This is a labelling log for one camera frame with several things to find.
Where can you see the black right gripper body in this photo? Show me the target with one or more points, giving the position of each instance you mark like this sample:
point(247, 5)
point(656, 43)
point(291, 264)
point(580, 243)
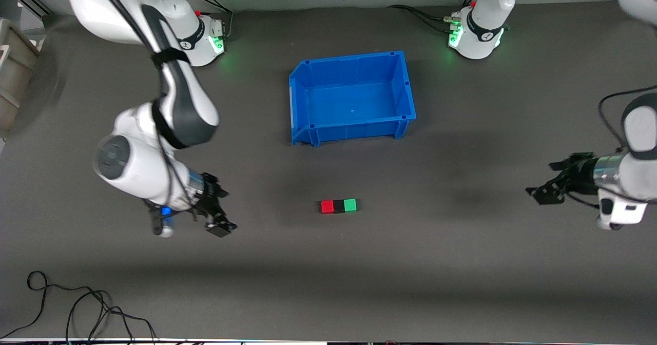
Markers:
point(208, 197)

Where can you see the small red cube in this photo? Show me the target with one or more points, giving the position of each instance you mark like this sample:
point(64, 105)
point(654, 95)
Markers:
point(327, 207)

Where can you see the blue plastic storage bin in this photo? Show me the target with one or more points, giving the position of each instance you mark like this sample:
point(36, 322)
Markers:
point(352, 98)

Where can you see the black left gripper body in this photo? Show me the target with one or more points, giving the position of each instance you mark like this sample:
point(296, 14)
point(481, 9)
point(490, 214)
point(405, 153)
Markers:
point(580, 173)

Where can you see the small black cube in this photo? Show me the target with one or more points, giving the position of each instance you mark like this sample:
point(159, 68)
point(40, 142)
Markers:
point(339, 206)

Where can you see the small green cube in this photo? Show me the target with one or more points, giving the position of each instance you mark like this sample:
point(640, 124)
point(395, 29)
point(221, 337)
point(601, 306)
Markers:
point(350, 205)

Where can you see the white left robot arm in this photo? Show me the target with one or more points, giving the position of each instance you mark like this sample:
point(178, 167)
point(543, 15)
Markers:
point(641, 150)

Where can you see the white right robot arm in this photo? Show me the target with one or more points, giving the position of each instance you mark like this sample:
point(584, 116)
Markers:
point(174, 98)

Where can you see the beige plastic crate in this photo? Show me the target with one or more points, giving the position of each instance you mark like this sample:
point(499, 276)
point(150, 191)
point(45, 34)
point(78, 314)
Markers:
point(15, 73)

